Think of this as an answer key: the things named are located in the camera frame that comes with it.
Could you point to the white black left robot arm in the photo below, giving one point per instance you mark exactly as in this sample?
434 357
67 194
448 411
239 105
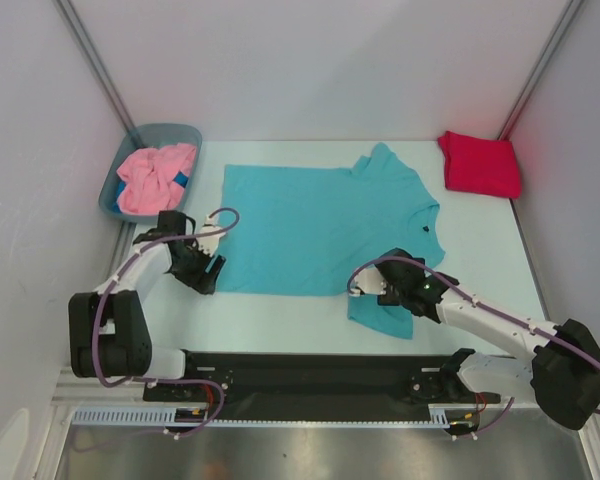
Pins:
108 332

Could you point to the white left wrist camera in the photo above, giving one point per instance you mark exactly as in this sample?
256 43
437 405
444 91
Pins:
208 236

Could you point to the pink t-shirt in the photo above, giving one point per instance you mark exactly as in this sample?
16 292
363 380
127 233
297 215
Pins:
148 174

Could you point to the folded red t-shirt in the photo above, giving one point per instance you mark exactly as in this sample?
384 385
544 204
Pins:
480 166

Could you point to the teal t-shirt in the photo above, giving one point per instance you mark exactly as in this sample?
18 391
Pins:
303 231

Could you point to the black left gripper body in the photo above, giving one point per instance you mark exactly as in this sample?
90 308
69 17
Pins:
190 269

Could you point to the white slotted cable duct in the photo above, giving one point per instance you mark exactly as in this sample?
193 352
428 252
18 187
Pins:
172 417

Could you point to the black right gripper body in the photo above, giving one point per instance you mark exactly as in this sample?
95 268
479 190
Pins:
390 293

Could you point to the aluminium corner post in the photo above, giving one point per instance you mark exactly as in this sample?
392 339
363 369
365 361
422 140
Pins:
559 33
90 53

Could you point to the right aluminium corner post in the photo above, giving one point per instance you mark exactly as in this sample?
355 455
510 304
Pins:
559 33

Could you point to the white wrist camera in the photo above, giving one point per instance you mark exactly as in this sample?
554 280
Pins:
208 236
367 282

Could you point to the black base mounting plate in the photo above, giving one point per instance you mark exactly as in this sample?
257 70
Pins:
413 378

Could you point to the blue t-shirt in basket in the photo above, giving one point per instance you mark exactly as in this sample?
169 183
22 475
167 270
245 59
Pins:
177 189

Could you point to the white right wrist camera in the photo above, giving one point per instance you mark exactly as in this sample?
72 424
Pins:
367 282

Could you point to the left aluminium corner post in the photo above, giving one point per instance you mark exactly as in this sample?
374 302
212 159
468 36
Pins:
90 53

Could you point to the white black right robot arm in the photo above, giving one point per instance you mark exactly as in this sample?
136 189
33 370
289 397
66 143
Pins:
555 366

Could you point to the aluminium front rail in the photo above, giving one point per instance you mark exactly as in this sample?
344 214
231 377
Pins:
72 388

